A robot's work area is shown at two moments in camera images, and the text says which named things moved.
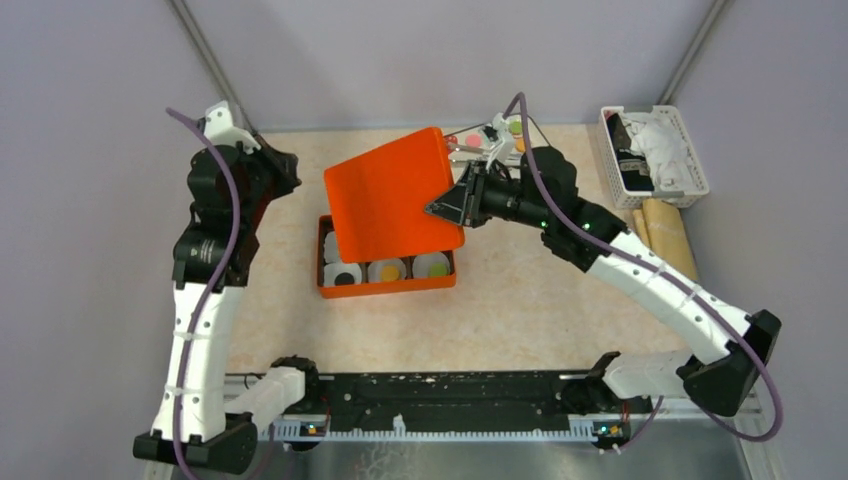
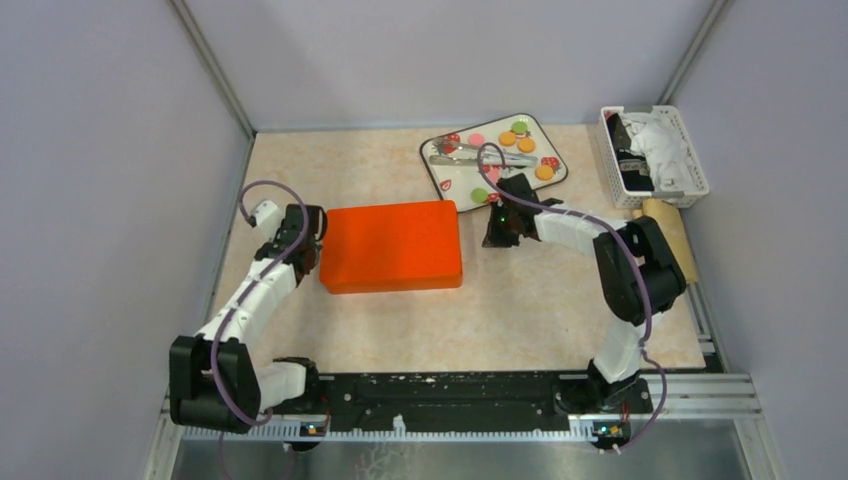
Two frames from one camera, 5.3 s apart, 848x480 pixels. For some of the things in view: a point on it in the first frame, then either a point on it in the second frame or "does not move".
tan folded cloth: x=663 y=230 does not move
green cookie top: x=515 y=127 does not move
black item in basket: x=634 y=167 does not move
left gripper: x=283 y=164 to x=276 y=237
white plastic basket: x=628 y=199 does not move
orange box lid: x=378 y=200 to x=391 y=247
